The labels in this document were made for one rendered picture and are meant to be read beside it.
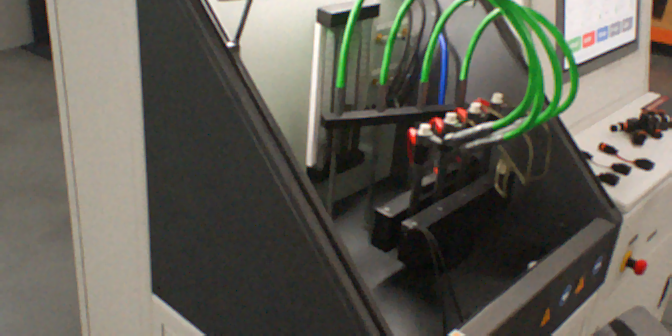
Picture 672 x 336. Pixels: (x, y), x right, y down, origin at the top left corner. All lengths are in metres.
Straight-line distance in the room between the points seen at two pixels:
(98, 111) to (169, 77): 0.25
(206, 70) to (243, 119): 0.09
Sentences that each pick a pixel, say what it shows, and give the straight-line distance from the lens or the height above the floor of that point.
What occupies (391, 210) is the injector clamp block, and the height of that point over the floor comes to 0.98.
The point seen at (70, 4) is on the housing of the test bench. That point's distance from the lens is 1.28.
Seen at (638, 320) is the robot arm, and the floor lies 1.22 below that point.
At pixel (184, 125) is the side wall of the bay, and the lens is 1.07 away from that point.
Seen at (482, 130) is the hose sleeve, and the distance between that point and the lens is 1.11.
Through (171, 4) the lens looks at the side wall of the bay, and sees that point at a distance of 1.02.
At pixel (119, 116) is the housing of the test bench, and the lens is 1.23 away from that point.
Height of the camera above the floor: 1.61
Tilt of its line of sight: 26 degrees down
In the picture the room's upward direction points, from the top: 5 degrees clockwise
